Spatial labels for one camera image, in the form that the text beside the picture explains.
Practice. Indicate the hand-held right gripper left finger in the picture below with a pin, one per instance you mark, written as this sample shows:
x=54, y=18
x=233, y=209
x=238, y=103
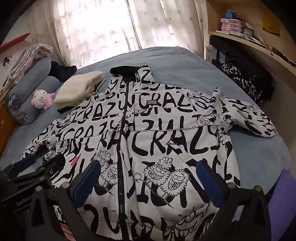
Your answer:
x=86, y=185

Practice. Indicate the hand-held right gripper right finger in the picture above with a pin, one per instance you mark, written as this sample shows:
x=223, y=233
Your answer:
x=209, y=185

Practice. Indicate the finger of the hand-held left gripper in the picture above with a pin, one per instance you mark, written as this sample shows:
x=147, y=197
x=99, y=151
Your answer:
x=25, y=163
x=52, y=172

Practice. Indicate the white black graffiti print jacket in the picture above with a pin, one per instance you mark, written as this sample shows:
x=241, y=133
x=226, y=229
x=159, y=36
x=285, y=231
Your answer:
x=150, y=129

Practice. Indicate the grey patterned folded clothes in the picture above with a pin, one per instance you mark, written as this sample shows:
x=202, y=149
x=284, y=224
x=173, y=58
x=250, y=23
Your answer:
x=25, y=58

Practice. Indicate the orange cabinet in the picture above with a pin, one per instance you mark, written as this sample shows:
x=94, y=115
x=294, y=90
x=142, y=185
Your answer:
x=4, y=125

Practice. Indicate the plain blue pillow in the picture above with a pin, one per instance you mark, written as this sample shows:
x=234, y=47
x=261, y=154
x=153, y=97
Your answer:
x=25, y=113

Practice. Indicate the pink white plush toy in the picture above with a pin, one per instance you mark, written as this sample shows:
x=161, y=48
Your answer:
x=41, y=98

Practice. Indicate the purple cloth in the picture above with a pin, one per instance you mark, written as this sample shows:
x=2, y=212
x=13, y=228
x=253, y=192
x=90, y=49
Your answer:
x=284, y=199

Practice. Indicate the cream folded garment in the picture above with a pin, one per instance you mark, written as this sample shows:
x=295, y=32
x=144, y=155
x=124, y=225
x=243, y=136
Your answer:
x=78, y=88

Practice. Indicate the black crumpled cloth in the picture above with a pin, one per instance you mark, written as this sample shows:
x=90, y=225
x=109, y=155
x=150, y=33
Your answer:
x=60, y=70

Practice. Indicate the white box with red edge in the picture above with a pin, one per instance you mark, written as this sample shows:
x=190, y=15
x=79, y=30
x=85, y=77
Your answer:
x=11, y=58

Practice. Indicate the black white patterned hanging garment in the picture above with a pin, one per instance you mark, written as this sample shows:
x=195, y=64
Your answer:
x=240, y=81

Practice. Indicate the blue bed blanket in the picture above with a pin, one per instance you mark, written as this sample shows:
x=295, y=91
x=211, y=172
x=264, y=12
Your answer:
x=182, y=59

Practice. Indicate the blue white carton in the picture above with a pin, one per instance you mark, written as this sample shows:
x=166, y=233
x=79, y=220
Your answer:
x=215, y=55

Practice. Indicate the black under-desk tray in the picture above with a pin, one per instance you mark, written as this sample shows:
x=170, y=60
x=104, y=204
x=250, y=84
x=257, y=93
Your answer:
x=222, y=44

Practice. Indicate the light wooden shelf unit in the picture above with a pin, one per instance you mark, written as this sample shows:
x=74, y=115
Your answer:
x=254, y=48

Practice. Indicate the white floral curtain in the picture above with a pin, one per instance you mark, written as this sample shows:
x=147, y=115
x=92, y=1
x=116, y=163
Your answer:
x=104, y=27

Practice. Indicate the white papers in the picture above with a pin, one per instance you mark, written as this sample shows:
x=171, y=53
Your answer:
x=260, y=38

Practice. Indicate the stack of pink boxes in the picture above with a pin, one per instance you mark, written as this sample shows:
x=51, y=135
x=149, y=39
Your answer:
x=232, y=25

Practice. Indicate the small blue box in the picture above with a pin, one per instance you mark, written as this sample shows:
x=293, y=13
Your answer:
x=229, y=14

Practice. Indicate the yellow paper bag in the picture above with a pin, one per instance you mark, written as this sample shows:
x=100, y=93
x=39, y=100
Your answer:
x=270, y=23

